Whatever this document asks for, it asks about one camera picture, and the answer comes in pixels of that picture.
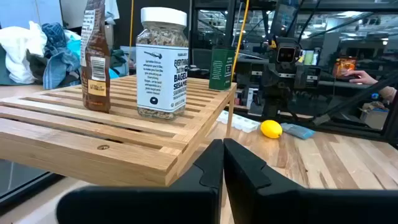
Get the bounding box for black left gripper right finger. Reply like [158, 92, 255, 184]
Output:
[223, 138, 398, 224]

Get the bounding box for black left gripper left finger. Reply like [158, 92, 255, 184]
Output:
[55, 139, 224, 224]

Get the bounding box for green black pepper tin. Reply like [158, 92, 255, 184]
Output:
[208, 45, 236, 92]

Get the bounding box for bagel sesame seasoning jar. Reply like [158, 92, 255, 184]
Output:
[136, 6, 190, 121]

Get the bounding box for orange taco seasoning mix packet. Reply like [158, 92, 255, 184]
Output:
[80, 0, 111, 113]

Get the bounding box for person's forearm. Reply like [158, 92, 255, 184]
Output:
[377, 84, 398, 104]

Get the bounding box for wooden slatted shelf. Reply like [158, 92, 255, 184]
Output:
[0, 74, 238, 187]

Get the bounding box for yellow lemon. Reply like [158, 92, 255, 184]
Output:
[260, 119, 284, 139]

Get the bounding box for blue packet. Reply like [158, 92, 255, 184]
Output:
[280, 122, 316, 140]

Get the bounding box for orange screen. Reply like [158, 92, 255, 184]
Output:
[334, 57, 357, 78]

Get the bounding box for person's hand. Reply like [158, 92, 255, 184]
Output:
[348, 70, 379, 85]

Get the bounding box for pile of clothes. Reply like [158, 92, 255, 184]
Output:
[0, 21, 134, 90]

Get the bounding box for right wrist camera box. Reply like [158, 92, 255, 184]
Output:
[275, 45, 297, 64]

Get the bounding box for yellow cable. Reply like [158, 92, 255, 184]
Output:
[231, 0, 250, 82]

